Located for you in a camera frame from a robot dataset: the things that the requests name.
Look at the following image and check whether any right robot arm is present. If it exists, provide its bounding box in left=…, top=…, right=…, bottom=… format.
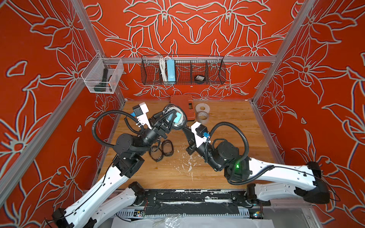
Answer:
left=182, top=122, right=330, bottom=204

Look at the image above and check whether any aluminium frame post right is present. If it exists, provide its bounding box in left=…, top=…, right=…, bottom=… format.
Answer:
left=252, top=0, right=316, bottom=105

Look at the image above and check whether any black round pouch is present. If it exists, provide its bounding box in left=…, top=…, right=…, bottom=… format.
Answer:
left=149, top=145, right=164, bottom=162
left=161, top=140, right=174, bottom=157
left=163, top=104, right=187, bottom=130

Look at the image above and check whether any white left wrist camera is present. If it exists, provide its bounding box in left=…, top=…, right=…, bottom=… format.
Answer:
left=132, top=102, right=152, bottom=130

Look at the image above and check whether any green screwdriver in box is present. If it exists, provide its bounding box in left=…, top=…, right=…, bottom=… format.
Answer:
left=94, top=68, right=108, bottom=92

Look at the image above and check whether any white power strip cord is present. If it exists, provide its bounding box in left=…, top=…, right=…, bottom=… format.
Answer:
left=158, top=56, right=168, bottom=83

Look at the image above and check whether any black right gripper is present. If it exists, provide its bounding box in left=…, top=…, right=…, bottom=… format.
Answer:
left=182, top=126, right=225, bottom=173

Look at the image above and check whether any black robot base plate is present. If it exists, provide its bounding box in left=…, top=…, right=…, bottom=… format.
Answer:
left=118, top=188, right=271, bottom=216

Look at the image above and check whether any green charger plug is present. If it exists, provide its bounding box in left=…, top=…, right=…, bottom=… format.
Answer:
left=174, top=112, right=183, bottom=124

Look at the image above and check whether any clear packing tape roll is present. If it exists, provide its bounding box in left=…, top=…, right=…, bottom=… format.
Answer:
left=196, top=111, right=209, bottom=124

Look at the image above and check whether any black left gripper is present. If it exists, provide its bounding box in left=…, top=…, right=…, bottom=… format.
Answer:
left=135, top=107, right=175, bottom=158

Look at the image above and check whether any black wire wall basket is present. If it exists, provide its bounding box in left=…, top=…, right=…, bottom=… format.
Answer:
left=141, top=55, right=227, bottom=86

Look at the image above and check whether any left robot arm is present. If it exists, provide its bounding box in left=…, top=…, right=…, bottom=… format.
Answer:
left=52, top=106, right=186, bottom=228

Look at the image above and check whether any white tape roll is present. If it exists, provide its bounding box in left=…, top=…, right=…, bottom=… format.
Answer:
left=195, top=103, right=211, bottom=113

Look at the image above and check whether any clear acrylic wall box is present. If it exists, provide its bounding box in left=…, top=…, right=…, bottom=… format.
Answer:
left=81, top=53, right=124, bottom=94

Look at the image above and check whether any aluminium horizontal back rail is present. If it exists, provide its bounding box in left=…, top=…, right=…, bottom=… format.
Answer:
left=102, top=56, right=276, bottom=65

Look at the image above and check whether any orange plastic tool case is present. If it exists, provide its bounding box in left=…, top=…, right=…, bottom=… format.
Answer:
left=170, top=94, right=196, bottom=121

